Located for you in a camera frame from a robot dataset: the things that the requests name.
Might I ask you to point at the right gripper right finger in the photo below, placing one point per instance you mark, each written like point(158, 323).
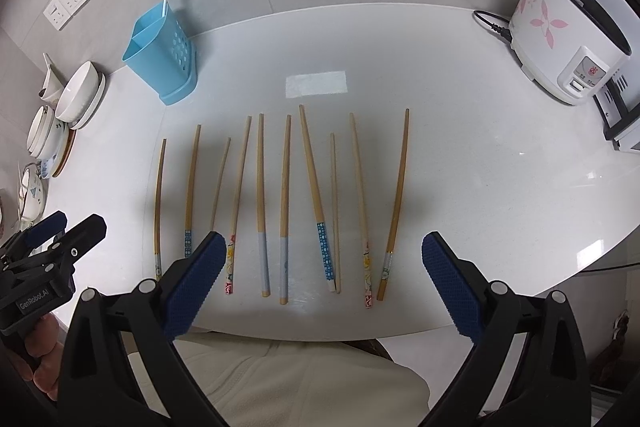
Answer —
point(549, 386)

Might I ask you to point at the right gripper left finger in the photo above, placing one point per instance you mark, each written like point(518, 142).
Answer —
point(98, 385)

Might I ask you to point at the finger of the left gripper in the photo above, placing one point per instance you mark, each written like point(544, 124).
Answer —
point(45, 229)
point(77, 242)

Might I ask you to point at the chopstick with pale grey end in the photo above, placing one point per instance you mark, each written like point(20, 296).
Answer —
point(157, 218)

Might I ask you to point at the chopstick with blue dotted end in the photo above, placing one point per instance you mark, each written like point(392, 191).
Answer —
point(188, 215)

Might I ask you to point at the chopstick with floral red end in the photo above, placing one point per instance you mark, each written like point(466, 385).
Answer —
point(229, 267)

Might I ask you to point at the chopstick with blue patterned end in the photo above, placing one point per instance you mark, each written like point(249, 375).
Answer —
point(324, 244)

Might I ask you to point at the chopstick with pale floral end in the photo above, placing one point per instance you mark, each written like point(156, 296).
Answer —
point(394, 223)

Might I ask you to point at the plain thin bamboo chopstick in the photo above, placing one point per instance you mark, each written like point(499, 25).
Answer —
point(220, 179)

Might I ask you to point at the plain short bamboo chopstick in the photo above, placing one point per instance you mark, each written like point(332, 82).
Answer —
point(335, 218)

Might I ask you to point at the person left hand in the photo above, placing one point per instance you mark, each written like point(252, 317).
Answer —
point(43, 344)

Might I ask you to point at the blue patterned white bowl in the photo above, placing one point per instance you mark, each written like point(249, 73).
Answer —
point(31, 193)

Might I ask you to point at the white bowl with dark rim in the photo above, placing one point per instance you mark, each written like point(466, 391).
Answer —
point(46, 134)

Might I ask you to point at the wooden plate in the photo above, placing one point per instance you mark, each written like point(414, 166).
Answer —
point(62, 158)

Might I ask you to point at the large white bowl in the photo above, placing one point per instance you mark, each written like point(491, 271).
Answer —
point(78, 93)

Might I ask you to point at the white ceramic jug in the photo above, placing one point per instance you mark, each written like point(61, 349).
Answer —
point(52, 87)

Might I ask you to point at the person beige trousers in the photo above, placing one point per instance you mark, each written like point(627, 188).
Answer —
point(256, 382)

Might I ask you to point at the white ridged plate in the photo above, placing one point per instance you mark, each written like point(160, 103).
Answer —
point(93, 106)

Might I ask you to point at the blue plastic utensil holder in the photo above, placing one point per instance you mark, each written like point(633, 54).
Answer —
point(161, 55)

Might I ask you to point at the white floral rice cooker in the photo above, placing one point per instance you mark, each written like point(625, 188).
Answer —
point(571, 48)

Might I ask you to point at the white wall socket pair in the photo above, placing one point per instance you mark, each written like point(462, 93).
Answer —
point(59, 12)

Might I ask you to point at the white appliance with black frame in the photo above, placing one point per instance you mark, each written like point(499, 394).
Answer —
point(618, 100)

